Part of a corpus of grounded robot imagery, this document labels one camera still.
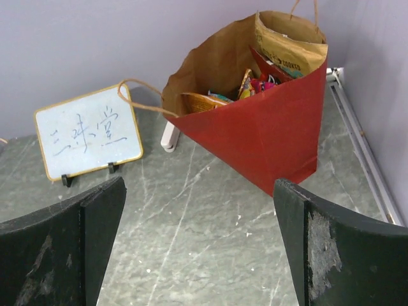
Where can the aluminium side rail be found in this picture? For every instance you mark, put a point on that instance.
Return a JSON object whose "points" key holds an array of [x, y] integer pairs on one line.
{"points": [[382, 195]]}

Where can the orange snack bag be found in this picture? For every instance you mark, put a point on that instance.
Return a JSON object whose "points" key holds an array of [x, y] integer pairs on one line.
{"points": [[197, 103]]}

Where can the small whiteboard yellow frame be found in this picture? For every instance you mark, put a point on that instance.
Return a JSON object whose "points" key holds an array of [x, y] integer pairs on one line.
{"points": [[88, 133]]}

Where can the colourful candy packets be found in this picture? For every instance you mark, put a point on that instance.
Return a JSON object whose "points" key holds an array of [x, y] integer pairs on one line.
{"points": [[249, 87]]}

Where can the red brown paper bag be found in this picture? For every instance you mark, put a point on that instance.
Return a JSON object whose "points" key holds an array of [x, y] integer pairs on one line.
{"points": [[267, 136]]}

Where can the white eraser marker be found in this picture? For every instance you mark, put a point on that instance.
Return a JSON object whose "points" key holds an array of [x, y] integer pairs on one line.
{"points": [[170, 137]]}

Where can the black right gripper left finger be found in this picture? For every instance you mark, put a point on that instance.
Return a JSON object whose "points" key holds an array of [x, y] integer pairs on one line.
{"points": [[58, 255]]}

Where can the red Doritos bag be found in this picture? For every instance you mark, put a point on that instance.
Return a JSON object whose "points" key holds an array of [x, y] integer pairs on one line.
{"points": [[269, 71]]}

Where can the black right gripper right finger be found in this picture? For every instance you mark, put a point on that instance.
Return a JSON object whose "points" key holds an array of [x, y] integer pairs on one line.
{"points": [[338, 256]]}

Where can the gold kettle chips bag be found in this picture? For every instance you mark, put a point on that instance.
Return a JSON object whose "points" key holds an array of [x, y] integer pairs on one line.
{"points": [[292, 43]]}

